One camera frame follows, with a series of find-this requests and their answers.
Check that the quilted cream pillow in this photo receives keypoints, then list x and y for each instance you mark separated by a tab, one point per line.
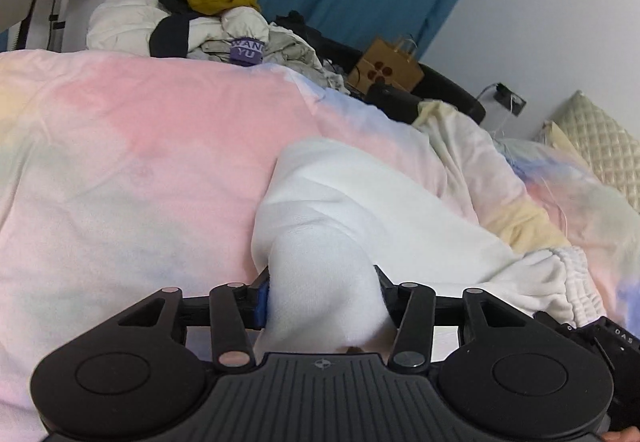
597	141

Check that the pile of clothes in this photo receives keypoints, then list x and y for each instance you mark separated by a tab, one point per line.
128	25

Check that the white knit zip sweater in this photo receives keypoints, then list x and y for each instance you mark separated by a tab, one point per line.
335	219

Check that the pastel pink blue bedsheet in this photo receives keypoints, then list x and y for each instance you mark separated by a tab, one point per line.
121	175

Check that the brown paper bag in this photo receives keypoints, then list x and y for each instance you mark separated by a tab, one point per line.
393	64

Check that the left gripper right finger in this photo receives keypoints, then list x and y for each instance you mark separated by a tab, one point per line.
475	365

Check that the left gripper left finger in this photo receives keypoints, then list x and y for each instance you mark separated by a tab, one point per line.
153	365

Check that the black wall socket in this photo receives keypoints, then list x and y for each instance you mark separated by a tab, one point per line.
512	102

